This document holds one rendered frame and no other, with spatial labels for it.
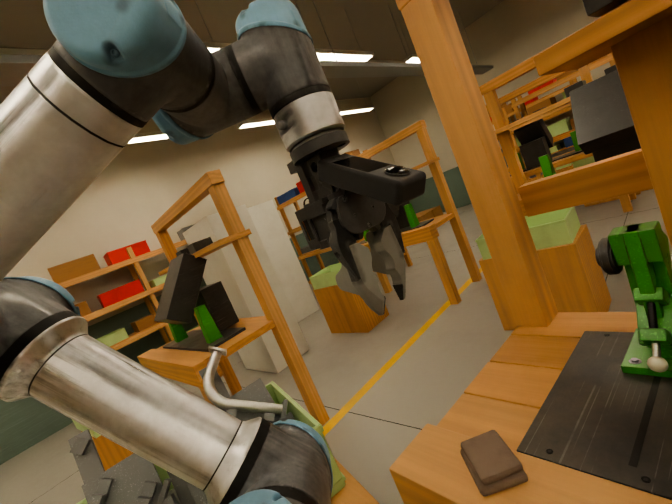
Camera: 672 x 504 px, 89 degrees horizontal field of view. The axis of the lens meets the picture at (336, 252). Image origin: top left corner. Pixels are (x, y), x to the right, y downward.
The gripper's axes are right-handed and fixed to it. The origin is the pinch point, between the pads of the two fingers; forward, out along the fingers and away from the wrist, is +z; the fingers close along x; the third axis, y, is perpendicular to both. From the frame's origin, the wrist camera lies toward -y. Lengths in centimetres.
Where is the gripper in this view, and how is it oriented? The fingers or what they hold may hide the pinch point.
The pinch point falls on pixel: (392, 296)
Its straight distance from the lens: 41.6
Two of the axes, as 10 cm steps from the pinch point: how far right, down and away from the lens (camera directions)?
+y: -5.8, 1.5, 8.0
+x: -7.2, 3.7, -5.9
